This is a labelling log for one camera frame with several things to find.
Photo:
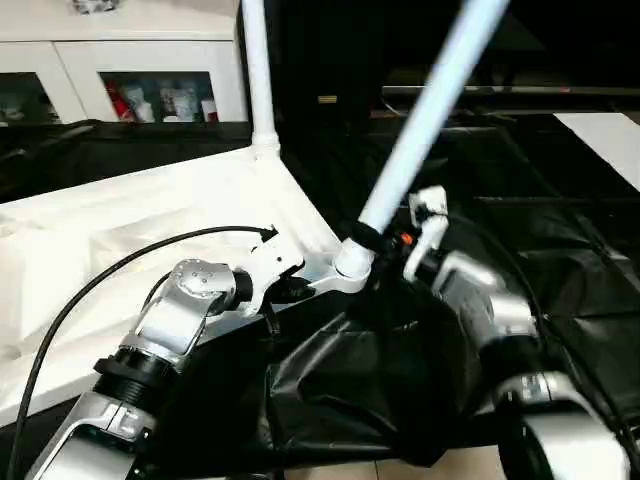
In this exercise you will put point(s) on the white flat board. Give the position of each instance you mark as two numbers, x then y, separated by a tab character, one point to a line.
605	140

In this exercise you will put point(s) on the clear glass ornament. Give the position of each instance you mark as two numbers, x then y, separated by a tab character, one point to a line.
94	5

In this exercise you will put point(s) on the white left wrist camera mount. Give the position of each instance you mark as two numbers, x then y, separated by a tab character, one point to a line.
272	260

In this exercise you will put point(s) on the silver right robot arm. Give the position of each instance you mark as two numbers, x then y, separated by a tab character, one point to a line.
500	310

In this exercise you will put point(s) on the red bottle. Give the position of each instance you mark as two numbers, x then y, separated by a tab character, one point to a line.
115	102

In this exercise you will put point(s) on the white plastic table leg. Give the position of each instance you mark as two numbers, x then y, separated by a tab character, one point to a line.
420	125
262	75

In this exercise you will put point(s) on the white plastic table top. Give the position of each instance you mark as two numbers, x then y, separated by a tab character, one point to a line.
125	225

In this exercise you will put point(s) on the white glass-door cabinet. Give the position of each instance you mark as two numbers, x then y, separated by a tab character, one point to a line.
150	50

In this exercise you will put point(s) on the black table mat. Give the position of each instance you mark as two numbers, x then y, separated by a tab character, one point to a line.
375	360

